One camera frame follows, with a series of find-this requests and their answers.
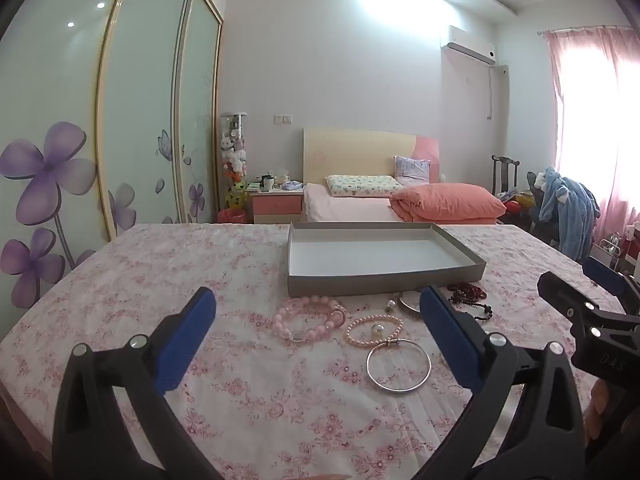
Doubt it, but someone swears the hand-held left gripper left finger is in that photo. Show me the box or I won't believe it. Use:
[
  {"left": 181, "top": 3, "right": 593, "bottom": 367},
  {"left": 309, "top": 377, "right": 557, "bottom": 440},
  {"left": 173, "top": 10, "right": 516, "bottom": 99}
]
[{"left": 51, "top": 287, "right": 226, "bottom": 480}]

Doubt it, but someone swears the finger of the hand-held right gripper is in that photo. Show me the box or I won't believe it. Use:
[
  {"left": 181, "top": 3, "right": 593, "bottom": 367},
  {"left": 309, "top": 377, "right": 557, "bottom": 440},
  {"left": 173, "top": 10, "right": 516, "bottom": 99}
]
[
  {"left": 582, "top": 256, "right": 640, "bottom": 311},
  {"left": 537, "top": 271, "right": 640, "bottom": 343}
]

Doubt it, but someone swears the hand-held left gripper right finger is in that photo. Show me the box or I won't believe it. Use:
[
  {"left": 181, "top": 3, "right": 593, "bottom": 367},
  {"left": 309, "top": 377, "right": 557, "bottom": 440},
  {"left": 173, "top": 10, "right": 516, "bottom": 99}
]
[{"left": 419, "top": 284, "right": 586, "bottom": 480}]

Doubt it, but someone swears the dark red bead bracelet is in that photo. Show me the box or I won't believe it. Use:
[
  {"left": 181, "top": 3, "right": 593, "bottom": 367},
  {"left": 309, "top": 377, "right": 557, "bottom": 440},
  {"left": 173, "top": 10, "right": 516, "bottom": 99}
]
[{"left": 446, "top": 282, "right": 495, "bottom": 323}]

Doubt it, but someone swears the thin silver bangle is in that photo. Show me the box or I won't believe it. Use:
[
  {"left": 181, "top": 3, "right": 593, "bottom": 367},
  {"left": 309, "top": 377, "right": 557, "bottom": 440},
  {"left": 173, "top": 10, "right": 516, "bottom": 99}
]
[{"left": 366, "top": 338, "right": 432, "bottom": 393}]

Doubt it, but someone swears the pink pearl bracelet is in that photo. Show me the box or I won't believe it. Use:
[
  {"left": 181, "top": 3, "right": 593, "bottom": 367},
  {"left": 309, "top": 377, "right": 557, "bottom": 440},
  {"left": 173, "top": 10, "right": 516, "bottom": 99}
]
[{"left": 344, "top": 314, "right": 404, "bottom": 348}]

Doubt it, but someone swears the grey cardboard tray box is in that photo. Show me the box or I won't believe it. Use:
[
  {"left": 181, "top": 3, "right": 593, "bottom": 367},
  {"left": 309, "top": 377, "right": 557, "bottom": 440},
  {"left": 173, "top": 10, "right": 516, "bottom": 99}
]
[{"left": 286, "top": 222, "right": 487, "bottom": 297}]

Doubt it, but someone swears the pink crystal bead bracelet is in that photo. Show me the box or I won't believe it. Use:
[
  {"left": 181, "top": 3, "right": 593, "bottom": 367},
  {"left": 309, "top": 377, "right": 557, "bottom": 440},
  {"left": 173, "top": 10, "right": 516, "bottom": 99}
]
[{"left": 272, "top": 296, "right": 347, "bottom": 345}]

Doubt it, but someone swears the person's right hand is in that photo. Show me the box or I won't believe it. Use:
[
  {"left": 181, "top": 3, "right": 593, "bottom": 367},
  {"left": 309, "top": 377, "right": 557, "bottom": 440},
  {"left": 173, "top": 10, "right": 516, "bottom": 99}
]
[{"left": 585, "top": 379, "right": 608, "bottom": 443}]

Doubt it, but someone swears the wide silver cuff bangle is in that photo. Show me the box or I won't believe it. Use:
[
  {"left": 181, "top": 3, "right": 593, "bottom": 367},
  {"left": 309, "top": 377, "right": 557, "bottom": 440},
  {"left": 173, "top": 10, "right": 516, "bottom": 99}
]
[{"left": 397, "top": 291, "right": 426, "bottom": 317}]

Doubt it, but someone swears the pink floral tablecloth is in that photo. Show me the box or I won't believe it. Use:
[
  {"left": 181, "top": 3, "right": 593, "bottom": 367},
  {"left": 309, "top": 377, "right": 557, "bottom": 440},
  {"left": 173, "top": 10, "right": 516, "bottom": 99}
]
[{"left": 0, "top": 222, "right": 640, "bottom": 480}]

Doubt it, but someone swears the red yellow toy pile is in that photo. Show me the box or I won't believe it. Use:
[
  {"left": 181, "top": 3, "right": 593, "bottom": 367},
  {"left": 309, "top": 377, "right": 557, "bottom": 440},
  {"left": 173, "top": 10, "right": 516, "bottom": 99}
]
[{"left": 500, "top": 191, "right": 537, "bottom": 217}]

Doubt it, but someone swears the dark wooden chair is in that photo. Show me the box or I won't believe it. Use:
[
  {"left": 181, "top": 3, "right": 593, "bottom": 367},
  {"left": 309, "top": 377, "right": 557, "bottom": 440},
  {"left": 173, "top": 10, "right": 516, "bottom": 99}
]
[{"left": 491, "top": 155, "right": 521, "bottom": 197}]

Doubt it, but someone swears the pink white nightstand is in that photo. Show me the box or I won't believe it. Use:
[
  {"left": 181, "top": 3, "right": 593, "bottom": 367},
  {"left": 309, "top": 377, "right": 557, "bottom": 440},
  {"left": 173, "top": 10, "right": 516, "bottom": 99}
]
[{"left": 250, "top": 187, "right": 305, "bottom": 225}]

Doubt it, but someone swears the pink curtain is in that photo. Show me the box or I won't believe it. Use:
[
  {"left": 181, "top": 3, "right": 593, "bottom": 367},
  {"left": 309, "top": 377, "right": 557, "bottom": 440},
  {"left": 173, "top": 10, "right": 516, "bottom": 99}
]
[{"left": 542, "top": 27, "right": 640, "bottom": 261}]

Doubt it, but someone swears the bed with pink sheet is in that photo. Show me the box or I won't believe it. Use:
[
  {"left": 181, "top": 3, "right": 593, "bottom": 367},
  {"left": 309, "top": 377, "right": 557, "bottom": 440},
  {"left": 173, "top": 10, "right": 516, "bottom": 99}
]
[{"left": 303, "top": 182, "right": 506, "bottom": 225}]

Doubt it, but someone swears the white purple pillow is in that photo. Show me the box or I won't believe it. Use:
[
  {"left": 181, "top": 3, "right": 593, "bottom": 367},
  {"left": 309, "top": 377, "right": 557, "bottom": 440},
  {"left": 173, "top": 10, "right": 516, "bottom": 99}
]
[{"left": 393, "top": 155, "right": 432, "bottom": 183}]

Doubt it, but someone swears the floral print pillow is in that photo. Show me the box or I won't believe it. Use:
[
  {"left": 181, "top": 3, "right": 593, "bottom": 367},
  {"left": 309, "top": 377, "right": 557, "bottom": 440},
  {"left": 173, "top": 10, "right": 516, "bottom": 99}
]
[{"left": 325, "top": 174, "right": 403, "bottom": 198}]

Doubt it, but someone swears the plush toy display tube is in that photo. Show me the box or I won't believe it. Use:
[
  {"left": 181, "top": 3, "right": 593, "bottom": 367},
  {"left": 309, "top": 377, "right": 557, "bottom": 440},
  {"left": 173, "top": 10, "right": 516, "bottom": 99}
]
[{"left": 220, "top": 112, "right": 249, "bottom": 211}]

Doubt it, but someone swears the cream pink bed headboard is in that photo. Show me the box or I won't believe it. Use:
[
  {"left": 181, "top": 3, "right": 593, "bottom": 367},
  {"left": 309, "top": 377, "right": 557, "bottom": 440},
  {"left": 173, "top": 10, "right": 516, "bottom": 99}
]
[{"left": 303, "top": 127, "right": 442, "bottom": 184}]

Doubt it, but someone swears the air conditioner pipe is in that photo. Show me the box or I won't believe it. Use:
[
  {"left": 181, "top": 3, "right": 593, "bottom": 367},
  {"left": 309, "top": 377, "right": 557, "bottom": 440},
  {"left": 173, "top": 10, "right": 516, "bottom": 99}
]
[{"left": 487, "top": 64, "right": 509, "bottom": 122}]

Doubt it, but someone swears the frosted glass wardrobe door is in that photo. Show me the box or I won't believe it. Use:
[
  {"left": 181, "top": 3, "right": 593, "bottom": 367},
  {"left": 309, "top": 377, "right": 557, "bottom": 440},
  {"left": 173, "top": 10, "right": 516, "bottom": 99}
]
[{"left": 175, "top": 0, "right": 223, "bottom": 224}]

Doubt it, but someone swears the butterfly print wardrobe door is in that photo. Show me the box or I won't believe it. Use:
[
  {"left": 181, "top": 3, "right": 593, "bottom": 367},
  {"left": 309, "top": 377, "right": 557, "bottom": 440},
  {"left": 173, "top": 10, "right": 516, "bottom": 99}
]
[{"left": 97, "top": 0, "right": 193, "bottom": 241}]

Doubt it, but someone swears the white air conditioner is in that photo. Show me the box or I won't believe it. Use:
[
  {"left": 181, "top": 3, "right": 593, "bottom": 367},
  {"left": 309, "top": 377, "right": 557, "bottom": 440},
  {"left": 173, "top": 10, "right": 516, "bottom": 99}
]
[{"left": 440, "top": 25, "right": 497, "bottom": 66}]

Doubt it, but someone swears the large purple flower wardrobe door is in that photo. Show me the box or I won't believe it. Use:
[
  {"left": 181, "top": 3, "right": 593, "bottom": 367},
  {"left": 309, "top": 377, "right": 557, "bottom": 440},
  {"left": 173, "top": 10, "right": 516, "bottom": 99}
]
[{"left": 0, "top": 0, "right": 136, "bottom": 311}]

